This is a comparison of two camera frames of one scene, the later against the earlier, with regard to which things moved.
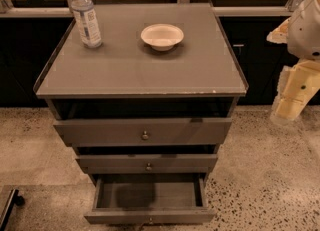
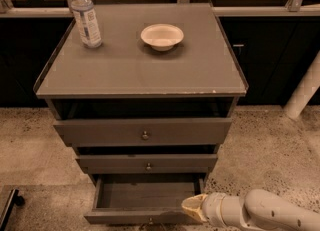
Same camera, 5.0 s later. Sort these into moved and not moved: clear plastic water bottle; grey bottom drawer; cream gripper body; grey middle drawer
Moved: cream gripper body
Not moved: clear plastic water bottle; grey middle drawer; grey bottom drawer
